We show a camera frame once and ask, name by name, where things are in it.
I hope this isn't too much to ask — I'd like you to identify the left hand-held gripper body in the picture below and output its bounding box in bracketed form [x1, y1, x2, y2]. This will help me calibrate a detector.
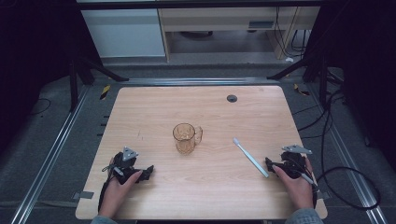
[102, 146, 148, 186]

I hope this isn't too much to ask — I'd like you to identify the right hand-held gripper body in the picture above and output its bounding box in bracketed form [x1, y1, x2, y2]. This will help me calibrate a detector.
[270, 144, 316, 187]

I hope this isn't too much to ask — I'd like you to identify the white toothbrush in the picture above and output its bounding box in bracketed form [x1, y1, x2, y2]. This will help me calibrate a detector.
[233, 137, 270, 179]

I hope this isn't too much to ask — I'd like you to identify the clear amber cup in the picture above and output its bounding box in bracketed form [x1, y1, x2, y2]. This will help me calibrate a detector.
[172, 122, 204, 156]

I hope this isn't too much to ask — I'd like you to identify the person's right hand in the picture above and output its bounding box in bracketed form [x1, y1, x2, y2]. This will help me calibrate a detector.
[272, 157, 318, 211]

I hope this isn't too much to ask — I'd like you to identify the person's left hand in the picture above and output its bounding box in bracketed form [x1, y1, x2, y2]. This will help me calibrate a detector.
[98, 158, 144, 219]

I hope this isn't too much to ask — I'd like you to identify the yellow black tape strip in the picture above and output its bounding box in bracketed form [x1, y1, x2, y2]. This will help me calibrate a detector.
[99, 84, 111, 101]
[293, 83, 311, 97]

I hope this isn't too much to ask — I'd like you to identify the black metal stand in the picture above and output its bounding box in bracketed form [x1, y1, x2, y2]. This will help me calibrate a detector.
[68, 55, 130, 113]
[266, 52, 344, 106]

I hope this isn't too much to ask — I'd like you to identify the white cabinet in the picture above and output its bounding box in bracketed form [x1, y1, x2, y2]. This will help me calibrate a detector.
[80, 8, 166, 59]

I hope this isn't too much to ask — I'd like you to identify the black cable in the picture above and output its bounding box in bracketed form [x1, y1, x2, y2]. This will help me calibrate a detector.
[97, 178, 114, 213]
[314, 92, 382, 211]

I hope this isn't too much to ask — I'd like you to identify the aluminium floor rail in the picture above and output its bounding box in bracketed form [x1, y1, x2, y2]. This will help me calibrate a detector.
[122, 77, 279, 87]
[306, 83, 389, 224]
[9, 85, 92, 224]

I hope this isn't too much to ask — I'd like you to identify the bundle of black cables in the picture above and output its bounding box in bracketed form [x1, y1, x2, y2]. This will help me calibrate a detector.
[274, 7, 312, 59]

